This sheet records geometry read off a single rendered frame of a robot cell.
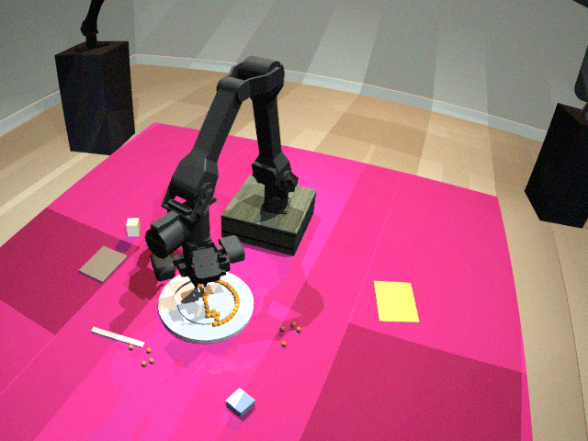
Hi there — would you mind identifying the white flat rectangular panel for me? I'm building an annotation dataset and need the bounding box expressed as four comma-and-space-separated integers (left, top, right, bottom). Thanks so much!
78, 245, 128, 283

